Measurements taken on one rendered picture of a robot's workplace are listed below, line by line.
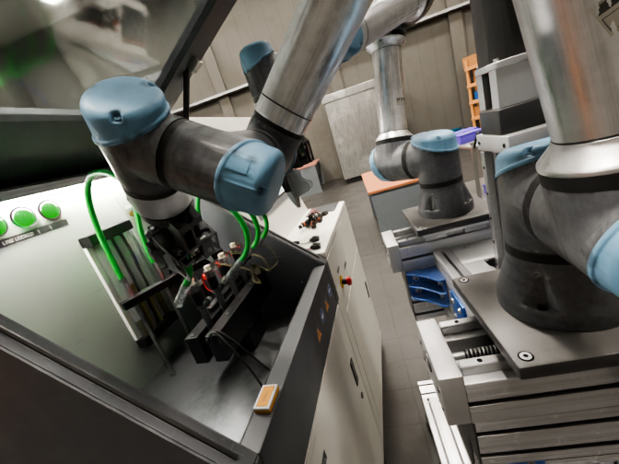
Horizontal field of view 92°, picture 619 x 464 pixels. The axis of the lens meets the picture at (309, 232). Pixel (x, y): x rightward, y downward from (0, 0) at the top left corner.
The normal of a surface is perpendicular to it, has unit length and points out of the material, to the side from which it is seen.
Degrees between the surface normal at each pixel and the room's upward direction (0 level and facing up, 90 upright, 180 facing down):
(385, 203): 90
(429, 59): 90
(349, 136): 90
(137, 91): 45
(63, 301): 90
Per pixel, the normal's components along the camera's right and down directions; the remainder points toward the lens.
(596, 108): -0.73, 0.50
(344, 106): -0.10, 0.33
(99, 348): 0.94, -0.21
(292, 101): 0.12, 0.51
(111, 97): 0.12, -0.56
